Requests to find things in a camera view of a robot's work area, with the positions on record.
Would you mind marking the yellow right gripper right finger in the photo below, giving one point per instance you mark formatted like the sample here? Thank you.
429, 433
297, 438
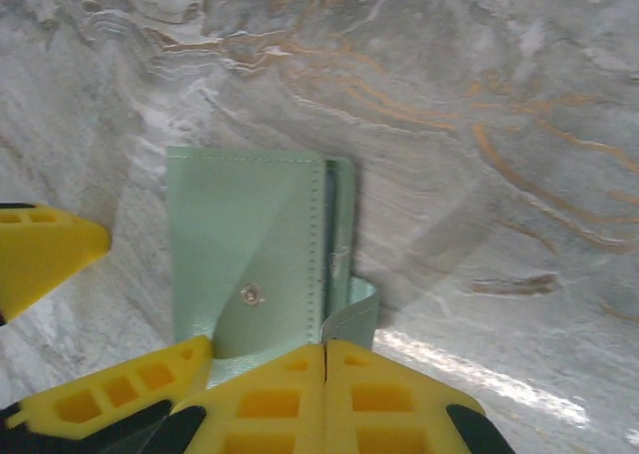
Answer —
389, 404

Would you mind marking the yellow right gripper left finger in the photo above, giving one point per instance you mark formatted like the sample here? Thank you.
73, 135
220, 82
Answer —
269, 404

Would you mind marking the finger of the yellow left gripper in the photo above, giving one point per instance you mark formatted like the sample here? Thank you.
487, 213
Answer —
115, 389
45, 254

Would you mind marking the mint green card holder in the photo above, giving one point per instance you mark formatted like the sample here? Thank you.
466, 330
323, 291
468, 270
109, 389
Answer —
239, 224

